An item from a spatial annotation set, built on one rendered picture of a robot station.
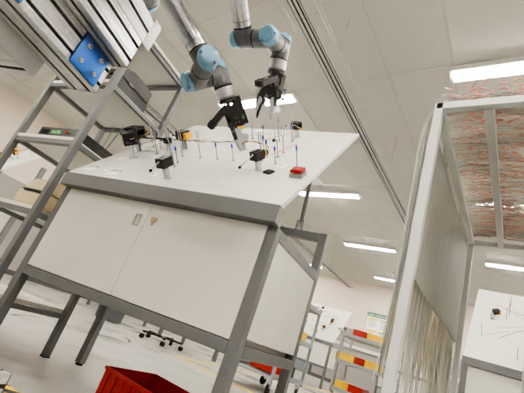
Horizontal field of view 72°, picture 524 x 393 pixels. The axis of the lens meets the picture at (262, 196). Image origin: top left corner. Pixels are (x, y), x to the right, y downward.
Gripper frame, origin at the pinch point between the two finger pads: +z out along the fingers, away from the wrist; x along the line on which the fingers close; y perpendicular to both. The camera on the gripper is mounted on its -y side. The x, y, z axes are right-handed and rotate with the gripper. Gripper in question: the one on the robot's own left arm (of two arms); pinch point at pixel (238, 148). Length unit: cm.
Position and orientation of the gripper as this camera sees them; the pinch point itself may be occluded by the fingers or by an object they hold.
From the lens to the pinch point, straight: 150.5
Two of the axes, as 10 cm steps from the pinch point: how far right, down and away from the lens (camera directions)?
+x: 0.0, -1.6, 9.9
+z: 3.2, 9.3, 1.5
